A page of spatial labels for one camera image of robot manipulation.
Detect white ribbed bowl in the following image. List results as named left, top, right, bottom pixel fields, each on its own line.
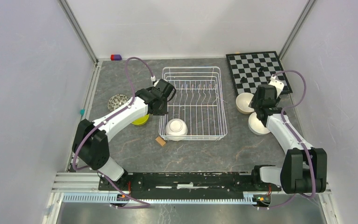
left=248, top=112, right=270, bottom=135

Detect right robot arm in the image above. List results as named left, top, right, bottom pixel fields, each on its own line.
left=248, top=84, right=327, bottom=196

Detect black chess piece right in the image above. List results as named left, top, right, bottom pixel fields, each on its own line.
left=258, top=66, right=265, bottom=73

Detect yellow-green bowl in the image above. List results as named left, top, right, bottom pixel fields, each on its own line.
left=132, top=114, right=150, bottom=126

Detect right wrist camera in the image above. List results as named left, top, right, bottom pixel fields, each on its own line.
left=267, top=76, right=284, bottom=99

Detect black chess piece left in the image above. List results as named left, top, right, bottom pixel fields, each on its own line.
left=240, top=77, right=247, bottom=83

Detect wooden block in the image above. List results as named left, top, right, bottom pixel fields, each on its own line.
left=155, top=136, right=166, bottom=147

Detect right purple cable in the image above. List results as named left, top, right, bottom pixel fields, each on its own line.
left=253, top=70, right=317, bottom=211

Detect aluminium frame rails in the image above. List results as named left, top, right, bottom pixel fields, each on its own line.
left=41, top=0, right=340, bottom=224

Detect purple red block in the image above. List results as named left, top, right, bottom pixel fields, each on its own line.
left=110, top=54, right=122, bottom=61

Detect beige flower bowl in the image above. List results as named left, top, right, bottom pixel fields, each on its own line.
left=235, top=92, right=254, bottom=114

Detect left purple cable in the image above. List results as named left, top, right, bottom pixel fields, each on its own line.
left=71, top=56, right=157, bottom=210

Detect black grey chessboard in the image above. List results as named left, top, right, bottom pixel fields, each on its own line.
left=226, top=51, right=283, bottom=96

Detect black chess piece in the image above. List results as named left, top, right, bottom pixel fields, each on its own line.
left=240, top=77, right=247, bottom=83
left=258, top=66, right=265, bottom=73

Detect white wire dish rack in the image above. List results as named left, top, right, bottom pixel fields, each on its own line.
left=158, top=66, right=227, bottom=140

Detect purple cable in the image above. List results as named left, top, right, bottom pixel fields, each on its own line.
left=71, top=56, right=157, bottom=210
left=253, top=70, right=317, bottom=211

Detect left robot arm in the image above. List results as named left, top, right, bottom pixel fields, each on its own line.
left=72, top=79, right=176, bottom=190

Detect plain white bowl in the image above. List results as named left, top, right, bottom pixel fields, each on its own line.
left=165, top=119, right=188, bottom=141

